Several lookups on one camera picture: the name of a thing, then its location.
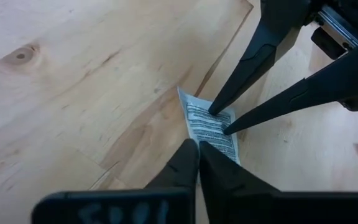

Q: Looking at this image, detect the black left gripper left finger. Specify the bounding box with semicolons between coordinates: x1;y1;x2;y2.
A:
31;138;200;224

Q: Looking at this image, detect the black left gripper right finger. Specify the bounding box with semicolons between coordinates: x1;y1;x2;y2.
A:
199;141;358;224

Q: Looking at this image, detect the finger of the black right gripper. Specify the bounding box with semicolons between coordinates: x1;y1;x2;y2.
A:
208;0;311;116
222;45;358;136

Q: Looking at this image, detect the white wipe packet black print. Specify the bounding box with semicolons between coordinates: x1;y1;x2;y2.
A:
177;86;241;166

